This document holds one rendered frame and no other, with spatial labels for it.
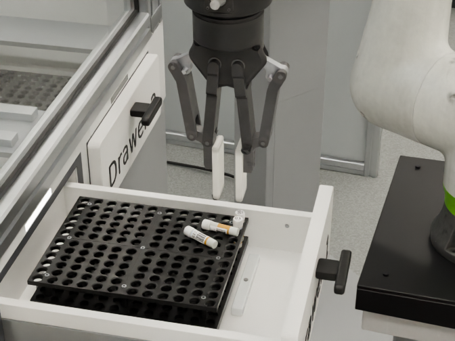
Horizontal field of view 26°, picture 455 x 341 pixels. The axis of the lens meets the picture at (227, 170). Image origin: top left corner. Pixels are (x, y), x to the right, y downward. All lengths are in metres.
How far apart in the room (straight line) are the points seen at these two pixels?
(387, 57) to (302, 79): 0.78
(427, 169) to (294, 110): 0.61
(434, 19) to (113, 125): 0.46
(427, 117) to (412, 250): 0.19
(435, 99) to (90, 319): 0.51
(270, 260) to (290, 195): 0.96
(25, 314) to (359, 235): 1.71
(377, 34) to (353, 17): 1.45
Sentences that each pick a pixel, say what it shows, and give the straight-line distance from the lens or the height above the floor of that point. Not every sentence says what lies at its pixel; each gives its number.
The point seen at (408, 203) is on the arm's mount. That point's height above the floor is 0.79.
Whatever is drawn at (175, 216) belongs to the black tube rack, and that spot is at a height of 0.90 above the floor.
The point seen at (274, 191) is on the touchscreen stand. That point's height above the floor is 0.40.
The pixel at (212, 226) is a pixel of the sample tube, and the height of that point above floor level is 0.91.
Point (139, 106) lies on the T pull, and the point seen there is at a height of 0.91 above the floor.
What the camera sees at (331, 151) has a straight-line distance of 2.99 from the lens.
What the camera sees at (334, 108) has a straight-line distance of 2.91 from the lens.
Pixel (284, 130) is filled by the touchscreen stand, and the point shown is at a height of 0.55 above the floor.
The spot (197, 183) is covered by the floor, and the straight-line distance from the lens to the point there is 2.93.
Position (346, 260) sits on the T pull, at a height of 0.91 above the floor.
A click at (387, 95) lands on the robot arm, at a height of 1.00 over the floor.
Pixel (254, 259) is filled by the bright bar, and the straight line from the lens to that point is 1.25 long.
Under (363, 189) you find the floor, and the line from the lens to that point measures 2.93.
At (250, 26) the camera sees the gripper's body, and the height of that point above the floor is 1.19.
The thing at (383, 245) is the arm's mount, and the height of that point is 0.80.
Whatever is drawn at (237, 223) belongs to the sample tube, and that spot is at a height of 0.91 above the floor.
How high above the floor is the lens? 1.61
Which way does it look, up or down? 33 degrees down
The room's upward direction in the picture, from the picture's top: straight up
